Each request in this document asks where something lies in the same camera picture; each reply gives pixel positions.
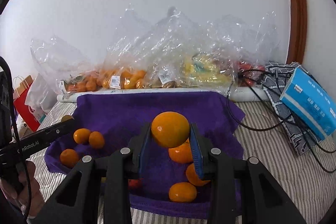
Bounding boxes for orange with stem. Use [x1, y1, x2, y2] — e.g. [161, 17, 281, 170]
[168, 139, 193, 164]

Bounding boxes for plastic bag of yellow fruit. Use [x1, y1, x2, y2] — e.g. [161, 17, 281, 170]
[104, 7, 278, 93]

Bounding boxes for grey plastic bag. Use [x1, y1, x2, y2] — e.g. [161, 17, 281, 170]
[25, 74, 57, 114]

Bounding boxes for orange middle back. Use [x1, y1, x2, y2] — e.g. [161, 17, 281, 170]
[169, 182, 197, 202]

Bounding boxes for red paper shopping bag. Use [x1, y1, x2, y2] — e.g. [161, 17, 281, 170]
[13, 75, 46, 132]

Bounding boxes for blue tissue pack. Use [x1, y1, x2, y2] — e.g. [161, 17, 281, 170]
[280, 68, 335, 140]

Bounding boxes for white rolled paper tube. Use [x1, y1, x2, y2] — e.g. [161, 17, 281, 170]
[56, 87, 259, 103]

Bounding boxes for lone orange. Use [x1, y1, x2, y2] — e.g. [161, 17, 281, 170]
[73, 128, 91, 144]

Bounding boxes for brown wooden door frame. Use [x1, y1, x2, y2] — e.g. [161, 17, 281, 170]
[286, 0, 307, 64]

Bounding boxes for large orange far left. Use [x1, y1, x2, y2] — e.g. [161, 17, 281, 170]
[60, 149, 80, 169]

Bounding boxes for small red tomato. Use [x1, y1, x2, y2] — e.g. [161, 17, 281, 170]
[128, 178, 142, 190]

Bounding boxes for orange front left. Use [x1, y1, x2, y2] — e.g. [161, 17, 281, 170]
[151, 111, 190, 148]

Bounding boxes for purple towel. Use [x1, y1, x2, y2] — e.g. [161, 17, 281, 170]
[45, 92, 244, 219]

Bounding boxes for black cable bundle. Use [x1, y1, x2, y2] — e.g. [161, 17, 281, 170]
[225, 65, 336, 174]

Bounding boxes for plastic bag of mandarins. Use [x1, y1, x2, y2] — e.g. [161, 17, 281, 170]
[58, 52, 147, 95]

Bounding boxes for left hand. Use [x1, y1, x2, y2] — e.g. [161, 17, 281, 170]
[1, 161, 45, 219]

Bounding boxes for mandarin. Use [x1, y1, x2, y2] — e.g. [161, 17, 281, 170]
[186, 163, 210, 186]

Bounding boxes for small orange back right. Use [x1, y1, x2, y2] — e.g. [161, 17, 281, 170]
[89, 131, 105, 149]

